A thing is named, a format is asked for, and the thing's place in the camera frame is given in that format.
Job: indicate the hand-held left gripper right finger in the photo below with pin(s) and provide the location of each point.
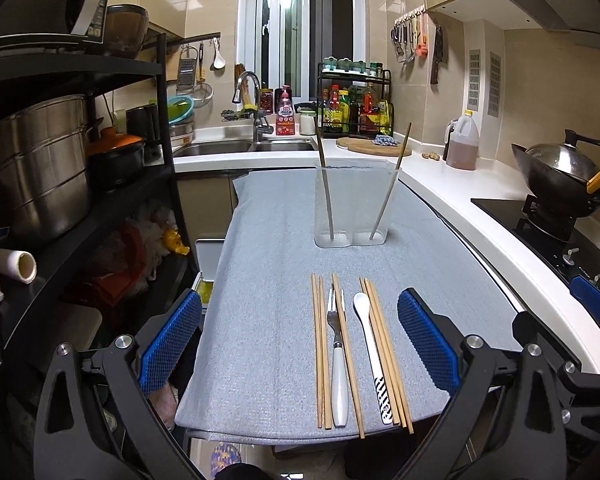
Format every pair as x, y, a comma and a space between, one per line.
427, 340

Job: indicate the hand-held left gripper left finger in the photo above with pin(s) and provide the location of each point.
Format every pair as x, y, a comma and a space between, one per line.
170, 340

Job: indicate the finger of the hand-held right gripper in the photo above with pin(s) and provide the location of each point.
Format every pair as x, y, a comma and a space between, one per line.
587, 390
587, 297

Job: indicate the clear plastic utensil holder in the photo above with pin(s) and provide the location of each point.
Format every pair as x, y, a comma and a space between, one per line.
355, 210

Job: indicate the wooden utensils behind faucet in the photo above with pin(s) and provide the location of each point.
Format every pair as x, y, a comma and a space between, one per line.
250, 90

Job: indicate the black gas stove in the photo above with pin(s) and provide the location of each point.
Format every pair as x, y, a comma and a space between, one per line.
555, 240

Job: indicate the white box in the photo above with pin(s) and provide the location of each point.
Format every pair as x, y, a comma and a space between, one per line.
77, 327

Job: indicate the yellow plastic bag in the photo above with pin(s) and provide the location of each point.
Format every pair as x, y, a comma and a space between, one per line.
175, 242

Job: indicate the bundle of plastic bags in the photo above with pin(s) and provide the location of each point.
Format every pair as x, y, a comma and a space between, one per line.
145, 240

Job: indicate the grey table cloth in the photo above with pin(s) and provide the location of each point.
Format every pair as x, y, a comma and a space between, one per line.
280, 310

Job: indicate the black wok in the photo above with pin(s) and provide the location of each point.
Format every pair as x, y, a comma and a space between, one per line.
545, 190

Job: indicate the steel wok lid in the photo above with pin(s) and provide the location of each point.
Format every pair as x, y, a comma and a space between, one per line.
560, 157

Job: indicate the white paper roll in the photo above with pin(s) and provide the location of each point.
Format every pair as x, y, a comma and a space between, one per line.
10, 262

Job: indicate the black pot with orange lid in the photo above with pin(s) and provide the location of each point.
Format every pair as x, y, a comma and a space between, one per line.
115, 165

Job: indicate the ginger piece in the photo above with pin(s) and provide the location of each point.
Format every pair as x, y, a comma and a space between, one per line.
430, 156

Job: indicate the cooking oil jug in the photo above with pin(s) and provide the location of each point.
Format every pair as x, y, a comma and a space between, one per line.
462, 150

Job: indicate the steel sink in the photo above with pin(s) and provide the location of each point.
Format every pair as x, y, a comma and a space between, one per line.
220, 149

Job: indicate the round wooden cutting board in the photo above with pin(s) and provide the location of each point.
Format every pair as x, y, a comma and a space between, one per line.
365, 149

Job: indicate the blue scrubber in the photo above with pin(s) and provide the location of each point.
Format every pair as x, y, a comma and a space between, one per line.
384, 140

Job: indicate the black kettle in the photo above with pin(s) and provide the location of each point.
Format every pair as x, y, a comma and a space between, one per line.
142, 130

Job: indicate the stacked steel steamer pot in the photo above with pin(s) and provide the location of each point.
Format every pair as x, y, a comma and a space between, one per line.
40, 170

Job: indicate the green plastic basin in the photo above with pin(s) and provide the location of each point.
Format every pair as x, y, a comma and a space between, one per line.
180, 110

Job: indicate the steel kitchen faucet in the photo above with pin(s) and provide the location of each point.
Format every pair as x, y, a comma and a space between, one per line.
256, 120

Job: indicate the row of sauce bottles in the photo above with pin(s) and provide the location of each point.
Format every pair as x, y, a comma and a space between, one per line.
365, 110

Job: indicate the metal mesh strainer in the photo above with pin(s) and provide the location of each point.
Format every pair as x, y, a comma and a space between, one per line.
203, 96

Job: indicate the white jar with green lid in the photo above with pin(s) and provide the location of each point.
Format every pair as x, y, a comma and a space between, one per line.
306, 122

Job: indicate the red refill pouch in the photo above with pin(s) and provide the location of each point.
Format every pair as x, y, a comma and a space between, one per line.
285, 112

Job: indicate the red jar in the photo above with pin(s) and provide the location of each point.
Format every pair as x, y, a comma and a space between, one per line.
266, 101

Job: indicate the metal grater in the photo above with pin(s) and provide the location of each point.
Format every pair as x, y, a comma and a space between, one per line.
186, 70

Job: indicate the black spice rack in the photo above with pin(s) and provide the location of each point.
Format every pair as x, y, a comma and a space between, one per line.
355, 76

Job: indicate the hanging peeler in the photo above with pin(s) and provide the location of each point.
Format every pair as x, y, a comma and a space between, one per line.
201, 62

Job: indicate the white hanging ladle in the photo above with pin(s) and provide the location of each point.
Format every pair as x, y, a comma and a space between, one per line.
218, 60

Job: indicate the row of small spice jars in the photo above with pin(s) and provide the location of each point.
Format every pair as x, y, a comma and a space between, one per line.
352, 65

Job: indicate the hanging cleaver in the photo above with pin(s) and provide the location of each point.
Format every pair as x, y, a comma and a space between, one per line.
437, 55

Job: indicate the black metal shelf rack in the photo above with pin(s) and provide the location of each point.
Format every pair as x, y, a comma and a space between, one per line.
70, 67

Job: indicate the bunch of hanging kitchen tools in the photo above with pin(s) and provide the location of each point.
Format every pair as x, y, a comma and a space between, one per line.
407, 40

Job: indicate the brown glass bowl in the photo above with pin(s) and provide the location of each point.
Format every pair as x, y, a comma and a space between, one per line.
125, 30

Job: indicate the white framed window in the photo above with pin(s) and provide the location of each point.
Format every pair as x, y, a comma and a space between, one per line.
300, 25

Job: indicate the grey wall vent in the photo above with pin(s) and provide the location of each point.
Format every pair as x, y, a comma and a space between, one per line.
474, 80
494, 85

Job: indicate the black wall rail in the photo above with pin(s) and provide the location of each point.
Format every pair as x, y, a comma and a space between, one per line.
200, 38

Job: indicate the white wall hook rail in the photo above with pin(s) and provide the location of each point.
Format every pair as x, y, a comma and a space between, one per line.
410, 14

